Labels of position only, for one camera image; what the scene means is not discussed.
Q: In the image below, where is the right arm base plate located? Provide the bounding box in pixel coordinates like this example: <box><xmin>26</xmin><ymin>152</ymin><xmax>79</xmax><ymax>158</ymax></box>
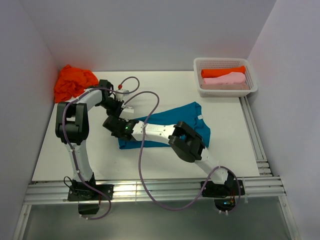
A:
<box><xmin>200</xmin><ymin>180</ymin><xmax>246</xmax><ymax>198</ymax></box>

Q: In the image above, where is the aluminium rail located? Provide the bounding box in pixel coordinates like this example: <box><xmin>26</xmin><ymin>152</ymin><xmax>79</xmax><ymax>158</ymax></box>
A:
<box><xmin>23</xmin><ymin>176</ymin><xmax>287</xmax><ymax>205</ymax></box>
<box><xmin>239</xmin><ymin>96</ymin><xmax>273</xmax><ymax>177</ymax></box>

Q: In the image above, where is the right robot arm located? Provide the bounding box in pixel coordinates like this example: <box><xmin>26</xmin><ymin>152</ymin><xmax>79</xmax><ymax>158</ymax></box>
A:
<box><xmin>102</xmin><ymin>116</ymin><xmax>234</xmax><ymax>195</ymax></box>

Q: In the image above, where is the rolled orange t shirt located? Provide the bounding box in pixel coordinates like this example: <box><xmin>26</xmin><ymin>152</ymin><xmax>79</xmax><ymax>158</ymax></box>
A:
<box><xmin>200</xmin><ymin>65</ymin><xmax>246</xmax><ymax>78</ymax></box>

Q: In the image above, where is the blue t shirt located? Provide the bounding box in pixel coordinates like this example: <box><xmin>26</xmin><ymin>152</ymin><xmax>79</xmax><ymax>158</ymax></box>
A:
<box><xmin>118</xmin><ymin>102</ymin><xmax>211</xmax><ymax>150</ymax></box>

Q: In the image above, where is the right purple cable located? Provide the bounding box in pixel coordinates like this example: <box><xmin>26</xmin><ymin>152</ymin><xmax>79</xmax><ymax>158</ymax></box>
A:
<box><xmin>123</xmin><ymin>90</ymin><xmax>242</xmax><ymax>212</ymax></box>

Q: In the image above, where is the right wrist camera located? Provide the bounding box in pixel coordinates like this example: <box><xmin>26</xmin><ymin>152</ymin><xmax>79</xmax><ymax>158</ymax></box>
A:
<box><xmin>119</xmin><ymin>106</ymin><xmax>135</xmax><ymax>121</ymax></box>

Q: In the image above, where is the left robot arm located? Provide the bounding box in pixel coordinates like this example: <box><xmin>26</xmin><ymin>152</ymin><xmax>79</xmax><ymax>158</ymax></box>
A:
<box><xmin>55</xmin><ymin>79</ymin><xmax>127</xmax><ymax>200</ymax></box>

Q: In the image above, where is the rolled beige t shirt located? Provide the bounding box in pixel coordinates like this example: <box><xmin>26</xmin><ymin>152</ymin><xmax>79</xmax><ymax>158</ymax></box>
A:
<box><xmin>200</xmin><ymin>83</ymin><xmax>250</xmax><ymax>91</ymax></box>

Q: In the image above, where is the aluminium front rail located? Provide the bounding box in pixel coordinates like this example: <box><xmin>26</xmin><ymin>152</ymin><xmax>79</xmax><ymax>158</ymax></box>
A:
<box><xmin>23</xmin><ymin>176</ymin><xmax>287</xmax><ymax>205</ymax></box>

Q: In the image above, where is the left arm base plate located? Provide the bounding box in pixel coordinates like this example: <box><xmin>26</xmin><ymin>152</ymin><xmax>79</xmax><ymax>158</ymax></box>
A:
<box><xmin>67</xmin><ymin>184</ymin><xmax>114</xmax><ymax>202</ymax></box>

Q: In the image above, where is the aluminium right rail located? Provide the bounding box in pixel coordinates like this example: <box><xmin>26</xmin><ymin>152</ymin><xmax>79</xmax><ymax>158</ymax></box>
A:
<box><xmin>239</xmin><ymin>96</ymin><xmax>273</xmax><ymax>177</ymax></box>

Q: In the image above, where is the white plastic basket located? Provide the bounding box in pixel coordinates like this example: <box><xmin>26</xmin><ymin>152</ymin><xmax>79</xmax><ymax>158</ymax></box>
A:
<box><xmin>193</xmin><ymin>57</ymin><xmax>258</xmax><ymax>98</ymax></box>

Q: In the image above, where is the crumpled orange t shirt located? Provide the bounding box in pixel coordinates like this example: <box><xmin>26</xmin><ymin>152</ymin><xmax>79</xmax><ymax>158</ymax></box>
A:
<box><xmin>53</xmin><ymin>64</ymin><xmax>99</xmax><ymax>103</ymax></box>

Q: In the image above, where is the rolled pink t shirt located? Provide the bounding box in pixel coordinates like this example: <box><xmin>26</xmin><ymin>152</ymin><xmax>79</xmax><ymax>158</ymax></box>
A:
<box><xmin>203</xmin><ymin>72</ymin><xmax>246</xmax><ymax>85</ymax></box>

